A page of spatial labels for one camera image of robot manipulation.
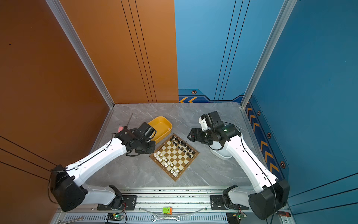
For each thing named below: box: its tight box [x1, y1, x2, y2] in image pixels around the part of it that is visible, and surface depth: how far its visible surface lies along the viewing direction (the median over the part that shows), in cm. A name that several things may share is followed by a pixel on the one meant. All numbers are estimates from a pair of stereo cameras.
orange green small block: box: [162, 206, 173, 215], surface depth 71 cm
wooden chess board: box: [149, 133, 200, 182], surface depth 90 cm
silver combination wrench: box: [151, 214, 182, 223], surface depth 71 cm
